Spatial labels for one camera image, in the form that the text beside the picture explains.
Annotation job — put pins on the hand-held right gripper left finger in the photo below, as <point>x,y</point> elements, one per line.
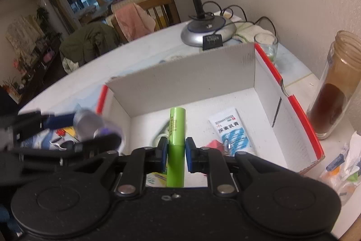
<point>163,155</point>

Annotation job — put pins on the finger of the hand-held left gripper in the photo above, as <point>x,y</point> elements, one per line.
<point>96,143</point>
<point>57,121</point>

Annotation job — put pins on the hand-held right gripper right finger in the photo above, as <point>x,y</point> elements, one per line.
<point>190,156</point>

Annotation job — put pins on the white cream tube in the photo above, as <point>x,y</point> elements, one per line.
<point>232,133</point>

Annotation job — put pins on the red cardboard box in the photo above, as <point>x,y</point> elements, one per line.
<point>197,77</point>

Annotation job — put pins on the white and black gadget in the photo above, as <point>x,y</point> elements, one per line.
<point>60,142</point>

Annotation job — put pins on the pale quilted garment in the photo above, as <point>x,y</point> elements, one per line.
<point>70,64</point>

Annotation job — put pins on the olive green jacket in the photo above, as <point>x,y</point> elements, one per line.
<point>90,40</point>

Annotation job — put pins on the houseplant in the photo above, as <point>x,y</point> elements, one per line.
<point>43,18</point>

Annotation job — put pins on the black power adapter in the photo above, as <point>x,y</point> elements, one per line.
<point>212,42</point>

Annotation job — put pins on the pink cloth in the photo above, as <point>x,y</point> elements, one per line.
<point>135,20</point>

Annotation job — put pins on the clear glass cup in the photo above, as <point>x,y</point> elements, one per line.
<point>266,47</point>

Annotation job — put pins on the white cloth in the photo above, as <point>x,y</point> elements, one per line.
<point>251,30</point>

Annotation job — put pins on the wooden chair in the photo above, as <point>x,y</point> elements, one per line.
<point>163,9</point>

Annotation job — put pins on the crumpled wrappers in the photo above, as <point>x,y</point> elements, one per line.
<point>345,167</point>

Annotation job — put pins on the brown glass jar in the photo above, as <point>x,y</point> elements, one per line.
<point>334,88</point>

